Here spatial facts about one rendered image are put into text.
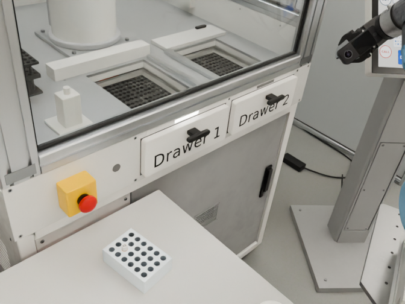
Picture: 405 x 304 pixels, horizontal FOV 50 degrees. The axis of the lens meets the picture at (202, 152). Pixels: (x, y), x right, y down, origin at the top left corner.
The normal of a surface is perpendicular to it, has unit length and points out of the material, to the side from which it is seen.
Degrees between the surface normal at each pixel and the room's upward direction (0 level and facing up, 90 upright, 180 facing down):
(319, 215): 5
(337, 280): 3
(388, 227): 0
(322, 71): 90
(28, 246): 90
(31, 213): 90
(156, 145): 90
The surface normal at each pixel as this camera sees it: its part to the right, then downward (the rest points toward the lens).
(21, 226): 0.69, 0.48
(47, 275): 0.09, -0.80
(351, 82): -0.73, 0.36
